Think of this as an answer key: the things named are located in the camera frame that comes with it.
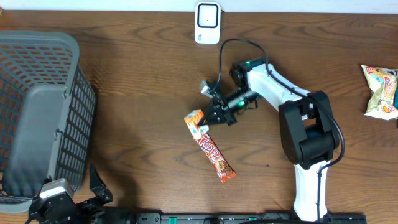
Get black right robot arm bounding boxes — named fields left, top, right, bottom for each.
left=198, top=58, right=343, bottom=222

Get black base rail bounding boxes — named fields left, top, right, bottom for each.
left=128, top=212, right=368, bottom=224

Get red orange candy bar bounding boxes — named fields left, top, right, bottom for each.
left=197, top=133, right=236, bottom=183

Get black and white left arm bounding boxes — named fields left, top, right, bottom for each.
left=26, top=164, right=136, bottom=224

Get cream snack bag blue edges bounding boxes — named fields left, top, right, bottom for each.
left=361, top=65, right=397, bottom=121

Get small orange tissue pack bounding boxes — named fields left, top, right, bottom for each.
left=184, top=109, right=209, bottom=140

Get white barcode scanner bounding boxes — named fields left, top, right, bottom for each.
left=194, top=1, right=221, bottom=44

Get dark grey plastic basket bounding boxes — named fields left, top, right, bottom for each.
left=1, top=30, right=96, bottom=213

